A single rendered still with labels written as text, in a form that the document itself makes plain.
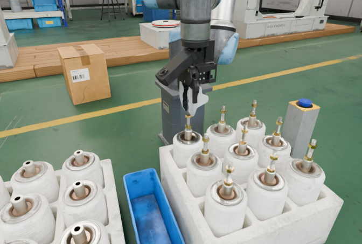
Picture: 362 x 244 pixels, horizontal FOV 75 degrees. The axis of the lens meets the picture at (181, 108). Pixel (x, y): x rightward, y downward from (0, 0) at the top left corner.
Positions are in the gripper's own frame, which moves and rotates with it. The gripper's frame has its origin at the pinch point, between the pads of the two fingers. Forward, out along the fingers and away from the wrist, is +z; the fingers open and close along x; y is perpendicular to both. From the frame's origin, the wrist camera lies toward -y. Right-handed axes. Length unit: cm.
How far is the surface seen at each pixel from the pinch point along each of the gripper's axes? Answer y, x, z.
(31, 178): -42.3, 2.9, 9.7
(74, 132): -31, 63, 35
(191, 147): -0.8, -4.4, 10.6
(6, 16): -85, 433, 14
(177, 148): -3.9, -1.4, 11.9
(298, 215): 12.8, -32.5, 17.1
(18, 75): -59, 163, 32
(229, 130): 14.1, -3.4, 9.7
